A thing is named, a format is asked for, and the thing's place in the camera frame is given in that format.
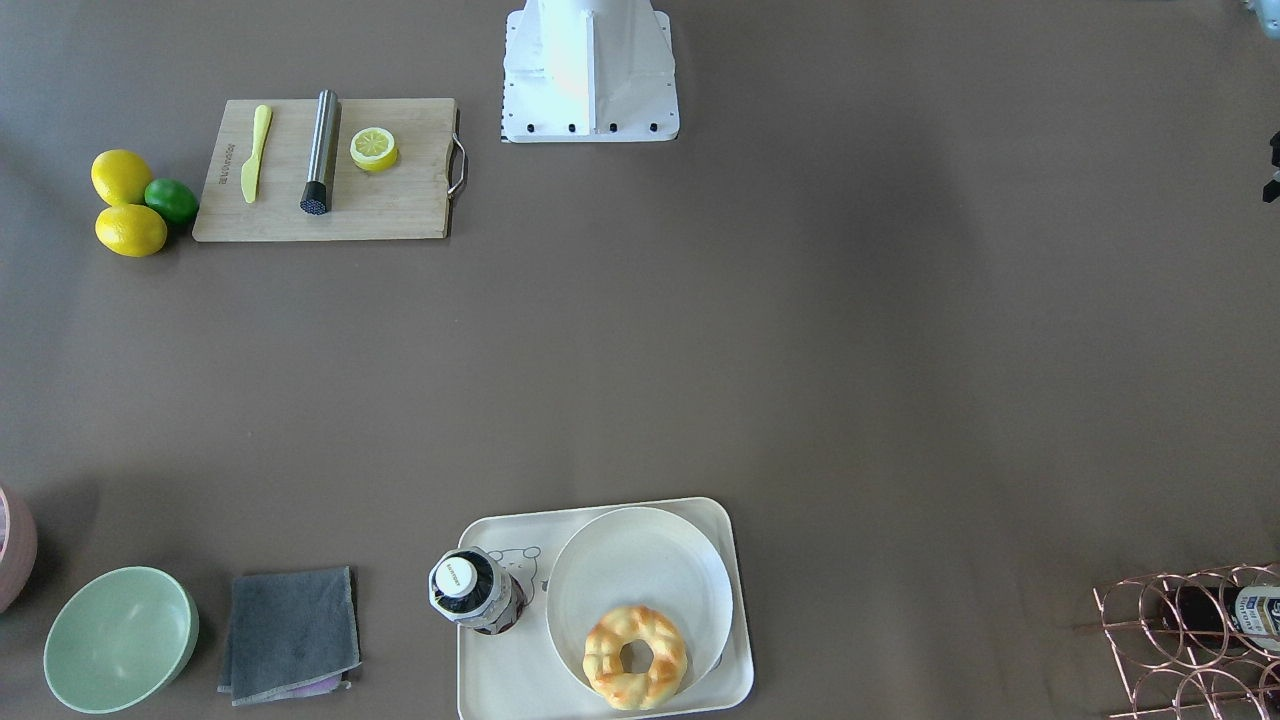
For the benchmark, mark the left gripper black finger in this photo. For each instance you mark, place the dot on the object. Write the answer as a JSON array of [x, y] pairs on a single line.
[[1271, 190]]

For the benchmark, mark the white round plate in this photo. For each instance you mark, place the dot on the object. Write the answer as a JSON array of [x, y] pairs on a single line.
[[641, 556]]

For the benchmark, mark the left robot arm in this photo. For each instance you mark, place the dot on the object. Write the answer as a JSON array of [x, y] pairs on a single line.
[[1267, 15]]

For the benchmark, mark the braided glazed donut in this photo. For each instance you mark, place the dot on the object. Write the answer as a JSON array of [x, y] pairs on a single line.
[[635, 658]]

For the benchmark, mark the cream serving tray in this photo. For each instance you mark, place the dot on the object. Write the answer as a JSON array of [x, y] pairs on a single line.
[[518, 674]]

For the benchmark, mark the bottle in rack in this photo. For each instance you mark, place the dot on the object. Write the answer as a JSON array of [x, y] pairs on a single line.
[[1225, 617]]

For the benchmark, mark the dark tea bottle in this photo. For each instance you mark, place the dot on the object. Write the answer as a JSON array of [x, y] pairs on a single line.
[[470, 588]]

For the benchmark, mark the half lemon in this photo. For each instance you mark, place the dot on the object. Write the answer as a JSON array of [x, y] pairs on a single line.
[[373, 149]]

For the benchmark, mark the steel cylinder grinder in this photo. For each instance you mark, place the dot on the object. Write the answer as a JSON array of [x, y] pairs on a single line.
[[315, 199]]

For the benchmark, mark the yellow plastic knife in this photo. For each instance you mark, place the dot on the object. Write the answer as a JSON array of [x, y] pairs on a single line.
[[250, 171]]

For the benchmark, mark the grey folded cloth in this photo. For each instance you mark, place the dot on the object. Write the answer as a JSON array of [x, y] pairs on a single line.
[[290, 635]]

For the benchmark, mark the green lime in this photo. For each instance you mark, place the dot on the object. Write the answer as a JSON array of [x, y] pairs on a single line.
[[172, 200]]

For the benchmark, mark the yellow lemon lower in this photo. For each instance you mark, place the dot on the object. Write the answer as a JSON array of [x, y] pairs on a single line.
[[131, 230]]

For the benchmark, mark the yellow lemon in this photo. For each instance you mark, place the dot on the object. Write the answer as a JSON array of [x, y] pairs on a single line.
[[131, 230], [120, 177]]

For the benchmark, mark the yellow lemon upper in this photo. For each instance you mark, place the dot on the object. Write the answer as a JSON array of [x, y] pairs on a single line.
[[120, 177]]

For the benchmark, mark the green bowl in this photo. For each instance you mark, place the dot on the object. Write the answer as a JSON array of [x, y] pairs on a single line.
[[119, 639]]

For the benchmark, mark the pink bowl with ice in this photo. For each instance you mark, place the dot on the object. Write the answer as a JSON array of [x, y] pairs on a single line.
[[20, 543]]

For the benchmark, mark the copper wire bottle rack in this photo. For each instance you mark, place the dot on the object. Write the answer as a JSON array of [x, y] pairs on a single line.
[[1163, 677]]

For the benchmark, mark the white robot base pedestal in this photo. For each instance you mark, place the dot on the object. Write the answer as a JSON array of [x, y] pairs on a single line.
[[589, 72]]

